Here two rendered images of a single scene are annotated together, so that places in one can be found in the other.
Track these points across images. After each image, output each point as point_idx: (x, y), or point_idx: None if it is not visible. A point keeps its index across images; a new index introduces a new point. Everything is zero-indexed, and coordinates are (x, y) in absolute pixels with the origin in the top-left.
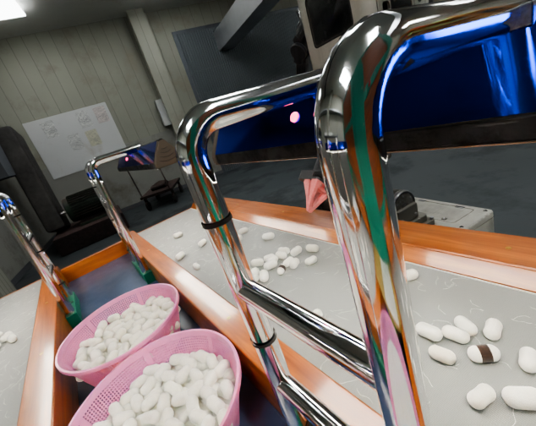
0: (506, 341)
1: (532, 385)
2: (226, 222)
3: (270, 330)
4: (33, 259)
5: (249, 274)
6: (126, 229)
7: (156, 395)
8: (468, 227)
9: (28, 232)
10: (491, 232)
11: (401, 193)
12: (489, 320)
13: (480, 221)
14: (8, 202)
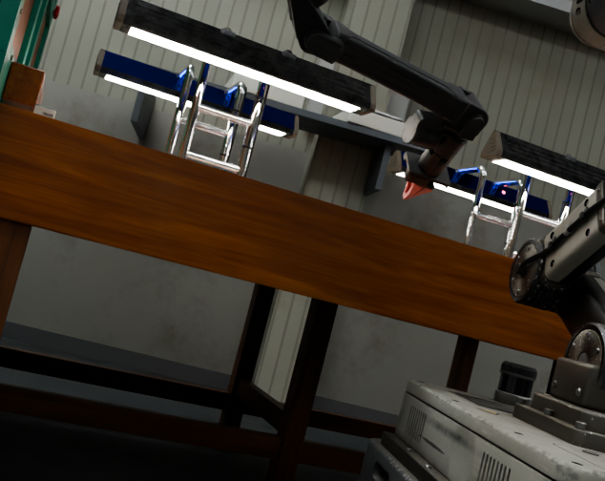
0: None
1: None
2: (255, 96)
3: (243, 142)
4: (467, 226)
5: (251, 117)
6: (511, 239)
7: None
8: (507, 433)
9: (511, 221)
10: (281, 188)
11: (589, 324)
12: None
13: (526, 449)
14: (518, 190)
